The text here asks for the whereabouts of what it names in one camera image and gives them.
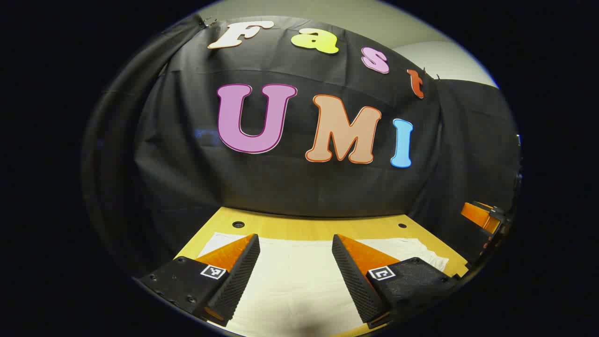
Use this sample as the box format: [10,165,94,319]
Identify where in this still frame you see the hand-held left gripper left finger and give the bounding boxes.
[133,233,261,327]

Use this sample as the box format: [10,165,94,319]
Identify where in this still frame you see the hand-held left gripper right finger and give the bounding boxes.
[331,234,461,329]

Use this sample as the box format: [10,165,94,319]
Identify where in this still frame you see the white jeans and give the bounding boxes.
[197,232,450,337]

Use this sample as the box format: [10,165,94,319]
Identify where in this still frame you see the black backdrop cloth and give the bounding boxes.
[82,14,522,281]

